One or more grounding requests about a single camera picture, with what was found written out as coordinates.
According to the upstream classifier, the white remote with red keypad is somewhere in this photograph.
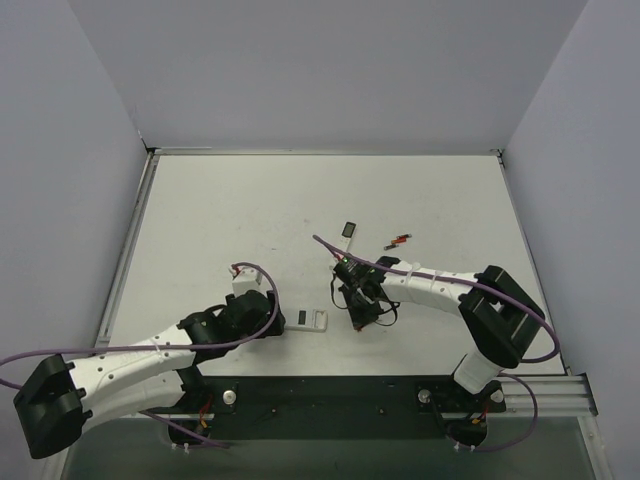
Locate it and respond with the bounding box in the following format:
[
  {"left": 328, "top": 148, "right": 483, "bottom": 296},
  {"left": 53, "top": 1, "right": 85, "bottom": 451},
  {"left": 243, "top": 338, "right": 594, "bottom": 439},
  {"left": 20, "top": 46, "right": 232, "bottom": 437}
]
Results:
[{"left": 285, "top": 309, "right": 329, "bottom": 333}]

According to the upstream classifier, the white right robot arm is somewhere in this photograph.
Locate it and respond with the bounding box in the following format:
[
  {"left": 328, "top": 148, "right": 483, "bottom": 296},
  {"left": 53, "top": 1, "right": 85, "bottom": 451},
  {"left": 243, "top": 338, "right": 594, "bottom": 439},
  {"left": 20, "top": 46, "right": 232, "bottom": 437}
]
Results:
[{"left": 333, "top": 256, "right": 545, "bottom": 395}]

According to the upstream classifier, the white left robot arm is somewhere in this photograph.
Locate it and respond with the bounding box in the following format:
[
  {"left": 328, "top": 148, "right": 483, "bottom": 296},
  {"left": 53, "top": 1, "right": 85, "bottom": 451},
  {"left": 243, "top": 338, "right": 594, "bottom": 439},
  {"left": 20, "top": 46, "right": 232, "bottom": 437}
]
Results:
[{"left": 13, "top": 290, "right": 284, "bottom": 459}]

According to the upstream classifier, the slim white remote with display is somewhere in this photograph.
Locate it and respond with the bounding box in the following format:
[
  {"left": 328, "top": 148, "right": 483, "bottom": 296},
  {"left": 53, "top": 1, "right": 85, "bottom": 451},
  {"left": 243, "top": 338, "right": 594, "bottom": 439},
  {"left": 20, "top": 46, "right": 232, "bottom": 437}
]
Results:
[{"left": 338, "top": 221, "right": 357, "bottom": 252}]

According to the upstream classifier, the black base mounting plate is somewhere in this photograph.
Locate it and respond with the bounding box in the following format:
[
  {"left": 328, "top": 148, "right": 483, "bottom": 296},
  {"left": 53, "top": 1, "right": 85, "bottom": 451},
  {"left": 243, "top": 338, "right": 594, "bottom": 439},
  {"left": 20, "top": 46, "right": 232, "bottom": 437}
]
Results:
[{"left": 153, "top": 375, "right": 506, "bottom": 441}]

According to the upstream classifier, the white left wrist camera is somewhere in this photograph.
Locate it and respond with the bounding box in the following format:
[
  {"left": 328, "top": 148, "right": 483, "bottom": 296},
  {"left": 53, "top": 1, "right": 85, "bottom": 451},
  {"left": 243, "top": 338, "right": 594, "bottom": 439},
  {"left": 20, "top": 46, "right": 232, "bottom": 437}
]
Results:
[{"left": 230, "top": 266, "right": 263, "bottom": 297}]

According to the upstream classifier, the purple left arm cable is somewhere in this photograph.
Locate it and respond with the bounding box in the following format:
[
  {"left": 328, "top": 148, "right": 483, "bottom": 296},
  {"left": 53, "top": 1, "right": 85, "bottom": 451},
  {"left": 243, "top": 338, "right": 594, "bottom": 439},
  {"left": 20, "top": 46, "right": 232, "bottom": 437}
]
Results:
[{"left": 0, "top": 260, "right": 282, "bottom": 449}]

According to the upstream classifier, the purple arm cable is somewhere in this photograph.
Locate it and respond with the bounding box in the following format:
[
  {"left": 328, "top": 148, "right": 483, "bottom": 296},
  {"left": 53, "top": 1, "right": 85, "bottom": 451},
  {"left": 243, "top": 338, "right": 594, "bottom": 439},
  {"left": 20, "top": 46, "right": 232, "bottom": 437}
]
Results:
[
  {"left": 0, "top": 260, "right": 282, "bottom": 449},
  {"left": 312, "top": 233, "right": 560, "bottom": 454}
]

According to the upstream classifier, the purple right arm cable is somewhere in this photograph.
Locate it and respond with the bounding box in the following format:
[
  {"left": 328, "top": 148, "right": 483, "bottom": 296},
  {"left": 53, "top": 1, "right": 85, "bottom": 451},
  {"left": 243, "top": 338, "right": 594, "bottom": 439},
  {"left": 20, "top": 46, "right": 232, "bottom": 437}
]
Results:
[{"left": 312, "top": 233, "right": 560, "bottom": 454}]

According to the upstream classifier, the aluminium rail frame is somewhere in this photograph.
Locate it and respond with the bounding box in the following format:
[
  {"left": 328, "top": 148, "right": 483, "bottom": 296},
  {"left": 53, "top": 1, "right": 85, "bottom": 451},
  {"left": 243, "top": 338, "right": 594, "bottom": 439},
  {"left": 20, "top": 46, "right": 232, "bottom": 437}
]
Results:
[{"left": 39, "top": 147, "right": 600, "bottom": 480}]

